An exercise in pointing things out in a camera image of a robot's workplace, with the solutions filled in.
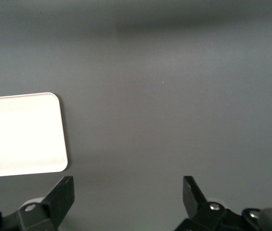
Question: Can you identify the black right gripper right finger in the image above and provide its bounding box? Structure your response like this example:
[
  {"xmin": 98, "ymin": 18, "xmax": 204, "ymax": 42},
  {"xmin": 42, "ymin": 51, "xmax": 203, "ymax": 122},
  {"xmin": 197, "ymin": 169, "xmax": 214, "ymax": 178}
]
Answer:
[{"xmin": 174, "ymin": 175, "xmax": 228, "ymax": 231}]

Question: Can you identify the white rectangular plastic tray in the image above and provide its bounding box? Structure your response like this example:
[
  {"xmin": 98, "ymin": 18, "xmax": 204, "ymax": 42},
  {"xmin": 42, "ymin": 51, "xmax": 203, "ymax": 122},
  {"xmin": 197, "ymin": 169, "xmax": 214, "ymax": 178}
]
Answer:
[{"xmin": 0, "ymin": 92, "xmax": 68, "ymax": 179}]

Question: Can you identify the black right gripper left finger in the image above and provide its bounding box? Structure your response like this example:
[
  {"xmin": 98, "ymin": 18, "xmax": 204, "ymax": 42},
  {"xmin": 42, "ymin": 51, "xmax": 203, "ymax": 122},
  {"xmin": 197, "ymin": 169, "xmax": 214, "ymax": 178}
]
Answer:
[{"xmin": 17, "ymin": 176, "xmax": 75, "ymax": 231}]

